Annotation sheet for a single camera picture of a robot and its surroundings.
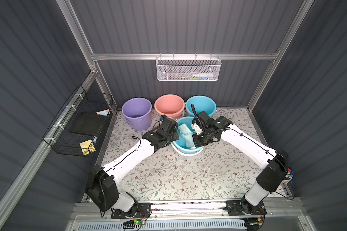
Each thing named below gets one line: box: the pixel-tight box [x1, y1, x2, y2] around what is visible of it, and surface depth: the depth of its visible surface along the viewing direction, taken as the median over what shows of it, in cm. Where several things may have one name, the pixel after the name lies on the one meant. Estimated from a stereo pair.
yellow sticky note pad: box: [79, 139, 96, 156], surface depth 68 cm
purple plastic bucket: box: [121, 97, 153, 131], surface depth 103 cm
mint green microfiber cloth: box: [178, 123, 196, 149], surface depth 80 cm
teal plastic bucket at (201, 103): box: [185, 94, 217, 117], surface depth 107 cm
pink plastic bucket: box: [154, 93, 186, 119], surface depth 107 cm
